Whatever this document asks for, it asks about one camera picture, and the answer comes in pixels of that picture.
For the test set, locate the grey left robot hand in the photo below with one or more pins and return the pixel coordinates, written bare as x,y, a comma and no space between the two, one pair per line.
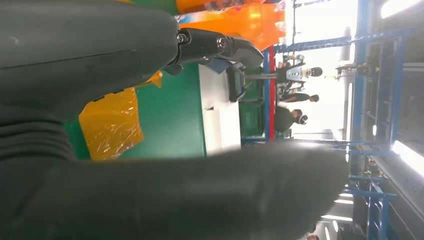
82,49

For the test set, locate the orange detergent bottle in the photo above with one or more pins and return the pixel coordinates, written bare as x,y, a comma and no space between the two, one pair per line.
251,23
195,5

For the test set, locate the yellow plastic sheet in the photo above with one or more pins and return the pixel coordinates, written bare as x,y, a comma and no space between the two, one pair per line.
109,126

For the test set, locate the green plastic crate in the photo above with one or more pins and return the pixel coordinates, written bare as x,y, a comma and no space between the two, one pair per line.
251,119

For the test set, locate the blue metal rack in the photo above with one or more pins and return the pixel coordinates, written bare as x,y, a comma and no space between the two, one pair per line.
374,212
266,99

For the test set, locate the grey humanoid robot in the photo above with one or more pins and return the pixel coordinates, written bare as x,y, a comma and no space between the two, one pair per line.
294,73

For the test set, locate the person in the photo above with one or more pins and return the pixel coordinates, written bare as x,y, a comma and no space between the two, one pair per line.
285,119
298,97

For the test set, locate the red metal post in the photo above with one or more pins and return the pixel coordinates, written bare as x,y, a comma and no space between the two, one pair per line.
272,99

